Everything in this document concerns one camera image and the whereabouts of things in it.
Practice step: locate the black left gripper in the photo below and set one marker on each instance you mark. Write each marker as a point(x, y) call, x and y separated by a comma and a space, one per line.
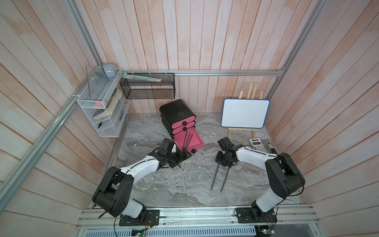
point(180, 158)

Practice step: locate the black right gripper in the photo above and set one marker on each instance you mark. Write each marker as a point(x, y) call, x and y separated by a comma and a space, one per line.
point(217, 159)

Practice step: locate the pink bottom drawer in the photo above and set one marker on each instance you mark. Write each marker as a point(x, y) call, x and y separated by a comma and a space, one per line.
point(195, 144)

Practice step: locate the black drawer cabinet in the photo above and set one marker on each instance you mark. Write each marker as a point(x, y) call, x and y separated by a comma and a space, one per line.
point(173, 112)

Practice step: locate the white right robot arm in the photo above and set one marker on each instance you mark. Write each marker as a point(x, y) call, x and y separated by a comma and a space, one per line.
point(283, 175)

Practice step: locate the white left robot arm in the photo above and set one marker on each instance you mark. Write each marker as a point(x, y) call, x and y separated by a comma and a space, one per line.
point(113, 192)

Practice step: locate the white calculator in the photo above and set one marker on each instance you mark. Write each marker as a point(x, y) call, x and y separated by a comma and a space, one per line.
point(258, 145)

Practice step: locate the black stapler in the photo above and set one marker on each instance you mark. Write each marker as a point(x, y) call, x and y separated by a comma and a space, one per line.
point(270, 148)

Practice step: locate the wooden easel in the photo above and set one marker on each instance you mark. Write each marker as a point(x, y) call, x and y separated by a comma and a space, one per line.
point(252, 92)

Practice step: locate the book on shelf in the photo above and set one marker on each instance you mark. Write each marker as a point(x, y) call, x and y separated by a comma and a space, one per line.
point(110, 107)

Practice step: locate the grey computer mouse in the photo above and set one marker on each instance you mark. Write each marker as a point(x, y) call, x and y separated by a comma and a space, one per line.
point(110, 71)

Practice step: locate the white board with blue frame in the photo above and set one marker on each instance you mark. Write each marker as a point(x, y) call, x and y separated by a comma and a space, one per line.
point(244, 113)

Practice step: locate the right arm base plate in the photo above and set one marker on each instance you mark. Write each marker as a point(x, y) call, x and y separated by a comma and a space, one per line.
point(254, 215)

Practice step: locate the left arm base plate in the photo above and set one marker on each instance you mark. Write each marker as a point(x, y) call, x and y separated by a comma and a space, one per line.
point(146, 218)

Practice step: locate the black wire mesh basket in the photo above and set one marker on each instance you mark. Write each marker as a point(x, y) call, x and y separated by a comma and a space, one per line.
point(165, 89)

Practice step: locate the white wire mesh shelf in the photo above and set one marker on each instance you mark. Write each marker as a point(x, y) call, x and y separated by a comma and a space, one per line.
point(100, 88)

